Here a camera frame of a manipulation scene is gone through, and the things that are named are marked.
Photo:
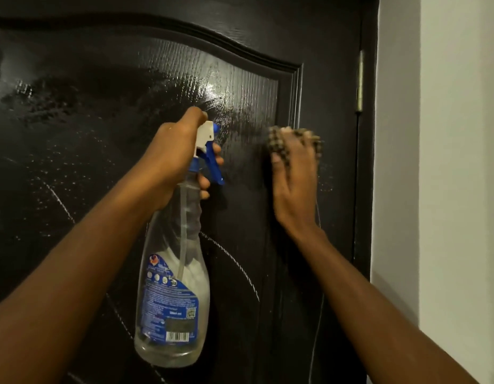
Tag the person's left hand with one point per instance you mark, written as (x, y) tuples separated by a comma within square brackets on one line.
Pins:
[(167, 155)]

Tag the person's right forearm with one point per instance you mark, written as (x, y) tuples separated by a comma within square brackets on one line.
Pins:
[(363, 307)]

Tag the metal door hinge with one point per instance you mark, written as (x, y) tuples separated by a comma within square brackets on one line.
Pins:
[(360, 81)]

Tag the clear spray bottle blue trigger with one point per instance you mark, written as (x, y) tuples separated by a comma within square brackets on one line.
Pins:
[(173, 283)]

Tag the dark door frame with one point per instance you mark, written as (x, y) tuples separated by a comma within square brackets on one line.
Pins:
[(369, 155)]

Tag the person's right hand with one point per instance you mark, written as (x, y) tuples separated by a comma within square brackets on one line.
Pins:
[(297, 187)]

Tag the person's left fingers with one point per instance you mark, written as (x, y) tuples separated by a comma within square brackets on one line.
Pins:
[(215, 155)]

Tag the checkered cleaning cloth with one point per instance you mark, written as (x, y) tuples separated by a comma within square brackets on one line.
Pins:
[(275, 141)]

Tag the person's right thumb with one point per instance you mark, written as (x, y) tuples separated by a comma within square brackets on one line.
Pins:
[(277, 171)]

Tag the person's left forearm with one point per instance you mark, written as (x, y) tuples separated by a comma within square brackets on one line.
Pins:
[(63, 291)]

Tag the dark wooden door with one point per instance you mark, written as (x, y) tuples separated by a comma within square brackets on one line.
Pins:
[(111, 95)]

